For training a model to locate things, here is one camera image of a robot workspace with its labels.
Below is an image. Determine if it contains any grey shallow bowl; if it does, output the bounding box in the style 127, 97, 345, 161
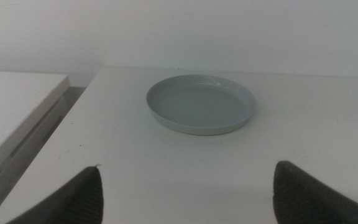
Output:
145, 73, 257, 136

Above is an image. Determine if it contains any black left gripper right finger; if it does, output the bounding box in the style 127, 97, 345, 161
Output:
272, 160, 358, 224

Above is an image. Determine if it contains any white side table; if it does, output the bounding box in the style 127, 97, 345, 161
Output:
0, 70, 71, 224

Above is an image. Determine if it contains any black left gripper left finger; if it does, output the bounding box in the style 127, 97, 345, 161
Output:
6, 165, 104, 224

